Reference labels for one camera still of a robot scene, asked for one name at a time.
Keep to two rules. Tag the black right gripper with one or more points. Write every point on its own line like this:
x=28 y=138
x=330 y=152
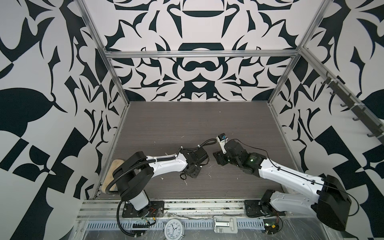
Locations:
x=219 y=157

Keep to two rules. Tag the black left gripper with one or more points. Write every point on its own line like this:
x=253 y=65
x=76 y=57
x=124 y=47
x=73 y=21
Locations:
x=196 y=174

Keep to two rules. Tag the red key tag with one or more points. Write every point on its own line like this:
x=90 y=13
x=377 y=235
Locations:
x=183 y=176

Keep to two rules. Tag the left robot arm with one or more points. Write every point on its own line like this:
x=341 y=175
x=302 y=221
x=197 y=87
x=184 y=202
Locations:
x=128 y=178

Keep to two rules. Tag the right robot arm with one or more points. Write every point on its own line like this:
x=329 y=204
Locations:
x=325 y=198

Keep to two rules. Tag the white round object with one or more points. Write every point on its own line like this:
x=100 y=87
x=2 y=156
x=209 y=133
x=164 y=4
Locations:
x=288 y=190

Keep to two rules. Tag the silver metal latch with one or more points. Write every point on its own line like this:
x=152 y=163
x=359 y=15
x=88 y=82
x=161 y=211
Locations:
x=225 y=225

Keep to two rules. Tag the white alarm clock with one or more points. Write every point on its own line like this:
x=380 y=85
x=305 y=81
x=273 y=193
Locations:
x=174 y=230

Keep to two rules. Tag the wooden brush block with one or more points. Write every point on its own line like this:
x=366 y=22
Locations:
x=109 y=176

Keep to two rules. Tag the black wall hook rail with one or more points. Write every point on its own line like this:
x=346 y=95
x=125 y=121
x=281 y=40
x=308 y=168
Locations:
x=352 y=103

